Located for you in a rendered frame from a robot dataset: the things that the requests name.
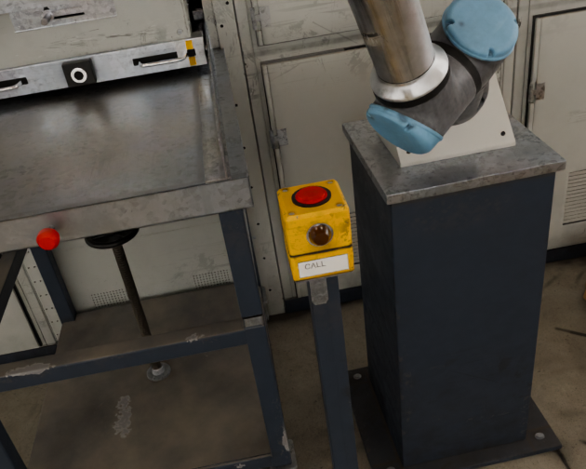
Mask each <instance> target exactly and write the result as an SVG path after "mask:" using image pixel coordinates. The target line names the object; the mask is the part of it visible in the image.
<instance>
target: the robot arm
mask: <svg viewBox="0 0 586 469"><path fill-rule="evenodd" d="M348 3H349V5H350V8H351V10H352V13H353V16H354V18H355V21H356V23H357V26H358V28H359V31H360V33H361V35H362V37H363V39H364V42H365V44H366V48H367V51H368V53H369V56H370V58H371V60H372V62H373V65H374V67H373V69H372V71H371V74H370V85H371V88H372V90H373V93H374V95H375V97H376V99H375V101H374V102H373V103H370V105H369V108H368V109H367V111H366V118H367V121H368V122H369V124H370V125H371V126H372V127H373V128H374V129H375V130H376V131H377V132H378V133H379V134H380V135H381V136H382V137H383V138H384V139H386V140H387V141H389V142H390V143H392V144H393V145H395V146H397V147H399V148H401V149H403V150H405V151H407V152H410V153H412V154H427V153H428V152H430V151H431V150H432V149H433V147H434V146H435V145H436V144H437V143H438V142H439V141H441V140H442V139H443V137H444V136H445V134H446V133H447V132H448V130H449V129H450V128H451V127H452V126H456V125H460V124H463V123H465V122H467V121H469V120H470V119H472V118H473V117H474V116H475V115H476V114H477V113H478V112H479V110H480V109H481V108H482V107H483V105H484V103H485V102H486V98H487V95H488V91H489V80H490V78H491V77H492V76H493V74H494V73H495V72H496V71H497V70H498V68H499V67H500V65H501V64H502V63H503V61H504V60H505V59H506V58H507V57H508V56H509V55H510V54H511V53H512V51H513V48H514V45H515V43H516V41H517V37H518V25H517V21H516V17H515V16H514V14H513V12H512V11H511V10H510V8H509V7H508V6H507V5H506V4H504V3H503V2H502V1H501V0H454V1H453V2H452V3H451V4H450V5H449V6H448V7H447V8H446V10H445V11H444V13H443V16H442V19H441V21H440V23H439V24H438V25H437V27H436V28H435V29H434V31H433V32H432V33H431V34H429V31H428V28H427V25H426V21H425V19H424V15H423V12H422V9H421V5H420V0H348Z"/></svg>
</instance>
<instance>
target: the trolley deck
mask: <svg viewBox="0 0 586 469"><path fill-rule="evenodd" d="M213 55H214V61H215V68H216V75H217V81H218V88H219V94H220V107H221V113H222V120H223V126H224V132H225V139H226V145H227V152H228V158H229V165H230V171H231V179H230V180H226V181H216V182H211V183H205V170H204V156H203V143H202V129H201V115H200V101H199V87H198V73H197V66H192V67H186V68H180V69H175V70H170V71H164V72H159V73H153V74H143V75H137V76H131V77H127V78H121V79H115V80H110V81H104V82H98V83H95V84H89V85H83V86H78V87H66V88H61V89H55V90H49V91H45V92H39V93H34V94H28V95H22V96H17V97H11V98H6V99H1V100H0V254H1V253H6V252H10V251H16V250H21V249H26V248H36V247H39V246H38V245H37V243H36V237H37V235H38V233H39V232H40V231H41V230H42V229H44V228H48V227H49V226H51V225H52V226H54V227H55V230H56V231H57V232H58V233H59V234H60V243H61V242H67V241H72V240H76V239H82V238H87V237H92V236H97V235H106V234H112V233H117V232H123V231H127V230H132V229H138V228H142V227H148V226H153V225H158V224H163V223H169V222H173V221H183V220H189V219H193V218H198V217H204V216H208V215H214V214H219V213H224V212H229V211H235V210H239V209H245V208H253V207H254V202H253V196H252V192H251V187H250V181H249V176H248V171H247V166H246V158H245V153H244V148H243V143H242V138H241V133H240V128H239V124H238V119H237V114H236V110H235V105H234V100H233V91H232V86H231V81H230V76H229V72H228V67H227V62H226V57H225V52H224V47H223V48H222V49H221V50H215V51H213Z"/></svg>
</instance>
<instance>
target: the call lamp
mask: <svg viewBox="0 0 586 469"><path fill-rule="evenodd" d="M333 234H334V232H333V229H332V227H331V226H330V225H329V224H327V223H325V222H317V223H314V224H313V225H311V226H310V227H309V229H308V230H307V232H306V238H307V241H308V242H309V243H310V244H311V245H313V246H315V247H321V246H324V245H326V244H328V243H329V242H330V241H331V240H332V238H333Z"/></svg>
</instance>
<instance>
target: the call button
mask: <svg viewBox="0 0 586 469"><path fill-rule="evenodd" d="M326 196H327V192H326V190H325V189H323V188H321V187H318V186H309V187H305V188H302V189H301V190H299V191H298V192H297V193H296V195H295V197H296V200H297V201H298V202H300V203H302V204H315V203H318V202H321V201H323V200H324V199H325V198H326Z"/></svg>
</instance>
